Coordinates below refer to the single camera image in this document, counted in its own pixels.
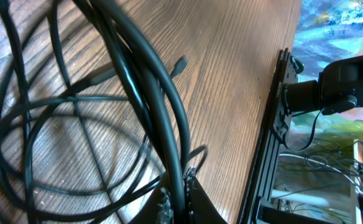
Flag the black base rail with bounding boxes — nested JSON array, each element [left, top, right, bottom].
[[236, 48, 297, 223]]

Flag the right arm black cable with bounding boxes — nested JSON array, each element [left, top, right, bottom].
[[282, 108, 324, 153]]

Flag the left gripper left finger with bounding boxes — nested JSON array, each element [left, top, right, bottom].
[[129, 179, 173, 224]]

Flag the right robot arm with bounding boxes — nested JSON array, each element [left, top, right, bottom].
[[283, 55, 363, 116]]

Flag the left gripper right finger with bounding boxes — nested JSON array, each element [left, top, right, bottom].
[[184, 167, 226, 224]]

